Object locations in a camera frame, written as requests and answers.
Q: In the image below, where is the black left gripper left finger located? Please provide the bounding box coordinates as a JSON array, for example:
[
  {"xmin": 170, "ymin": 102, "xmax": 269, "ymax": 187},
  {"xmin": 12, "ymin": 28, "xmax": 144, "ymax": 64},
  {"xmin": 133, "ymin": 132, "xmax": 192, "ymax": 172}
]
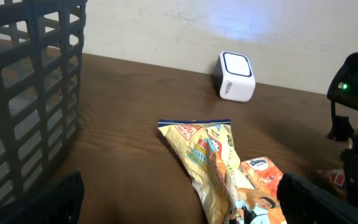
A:
[{"xmin": 0, "ymin": 171, "xmax": 85, "ymax": 224}]

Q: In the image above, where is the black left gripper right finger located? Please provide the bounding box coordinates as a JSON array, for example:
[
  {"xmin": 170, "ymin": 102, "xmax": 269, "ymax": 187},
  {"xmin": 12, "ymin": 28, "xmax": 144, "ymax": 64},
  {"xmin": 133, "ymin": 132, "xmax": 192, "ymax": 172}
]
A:
[{"xmin": 277, "ymin": 172, "xmax": 358, "ymax": 224}]

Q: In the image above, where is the orange Top chocolate bar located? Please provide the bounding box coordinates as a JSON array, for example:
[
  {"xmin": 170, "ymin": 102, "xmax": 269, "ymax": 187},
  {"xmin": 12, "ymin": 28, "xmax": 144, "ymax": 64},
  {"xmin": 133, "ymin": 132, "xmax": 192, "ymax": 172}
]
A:
[{"xmin": 318, "ymin": 169, "xmax": 347, "ymax": 200}]

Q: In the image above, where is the orange tissue pack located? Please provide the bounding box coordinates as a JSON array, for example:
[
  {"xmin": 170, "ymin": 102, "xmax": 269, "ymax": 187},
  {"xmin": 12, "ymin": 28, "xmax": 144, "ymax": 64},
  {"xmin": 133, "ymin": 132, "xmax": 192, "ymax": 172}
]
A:
[{"xmin": 241, "ymin": 157, "xmax": 283, "ymax": 198}]

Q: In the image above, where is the yellow snack chip bag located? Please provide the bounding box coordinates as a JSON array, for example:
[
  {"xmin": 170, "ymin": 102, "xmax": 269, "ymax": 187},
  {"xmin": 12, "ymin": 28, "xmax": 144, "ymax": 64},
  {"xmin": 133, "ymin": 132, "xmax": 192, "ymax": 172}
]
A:
[{"xmin": 158, "ymin": 119, "xmax": 286, "ymax": 224}]

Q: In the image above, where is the grey plastic shopping basket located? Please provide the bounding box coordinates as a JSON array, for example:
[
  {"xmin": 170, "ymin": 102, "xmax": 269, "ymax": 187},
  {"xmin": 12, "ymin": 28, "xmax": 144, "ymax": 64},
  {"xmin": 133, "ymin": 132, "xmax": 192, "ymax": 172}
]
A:
[{"xmin": 0, "ymin": 0, "xmax": 86, "ymax": 207}]

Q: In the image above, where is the white barcode scanner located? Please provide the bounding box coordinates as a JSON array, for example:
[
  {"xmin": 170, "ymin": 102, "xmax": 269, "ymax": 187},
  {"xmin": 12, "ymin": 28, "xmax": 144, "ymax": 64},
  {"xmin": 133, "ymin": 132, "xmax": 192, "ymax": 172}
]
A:
[{"xmin": 213, "ymin": 51, "xmax": 256, "ymax": 102}]

